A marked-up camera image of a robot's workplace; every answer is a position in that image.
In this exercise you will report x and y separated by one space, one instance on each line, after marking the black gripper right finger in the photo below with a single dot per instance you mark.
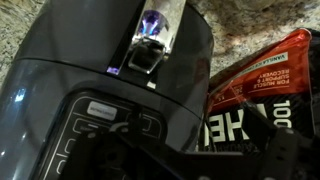
287 154

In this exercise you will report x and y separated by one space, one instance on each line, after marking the black and red protein bag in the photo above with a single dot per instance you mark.
282 81

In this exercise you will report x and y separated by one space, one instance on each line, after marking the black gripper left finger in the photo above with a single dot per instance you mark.
122 153

